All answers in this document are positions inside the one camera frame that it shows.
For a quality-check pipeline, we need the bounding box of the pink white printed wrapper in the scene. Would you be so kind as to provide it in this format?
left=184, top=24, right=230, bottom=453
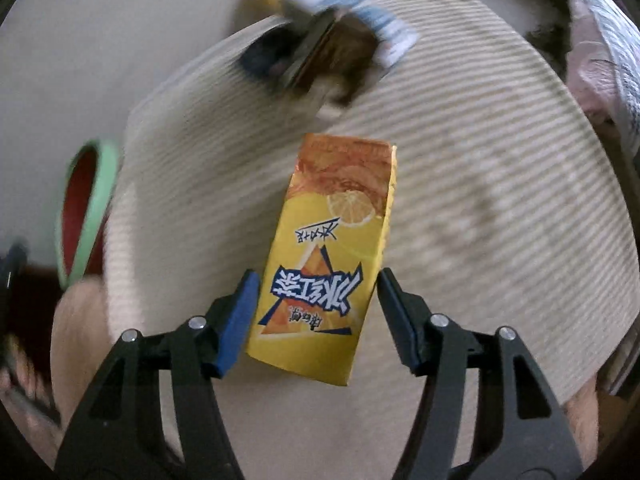
left=565, top=0, right=640, bottom=156

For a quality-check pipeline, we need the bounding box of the yellow drink carton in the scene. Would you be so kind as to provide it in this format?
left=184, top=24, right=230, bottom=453
left=245, top=132, right=398, bottom=388

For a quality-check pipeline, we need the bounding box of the beige striped cloth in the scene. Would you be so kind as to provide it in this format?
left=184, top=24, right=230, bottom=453
left=102, top=0, right=640, bottom=406

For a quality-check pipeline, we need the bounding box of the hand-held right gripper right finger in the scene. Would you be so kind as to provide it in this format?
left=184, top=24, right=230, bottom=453
left=376, top=267, right=586, bottom=480

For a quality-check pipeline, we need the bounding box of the green bin with red inside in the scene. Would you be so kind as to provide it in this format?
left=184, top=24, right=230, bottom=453
left=54, top=140, right=123, bottom=288

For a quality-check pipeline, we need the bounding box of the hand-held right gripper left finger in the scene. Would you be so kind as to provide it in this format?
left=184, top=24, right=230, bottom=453
left=52, top=269, right=261, bottom=480

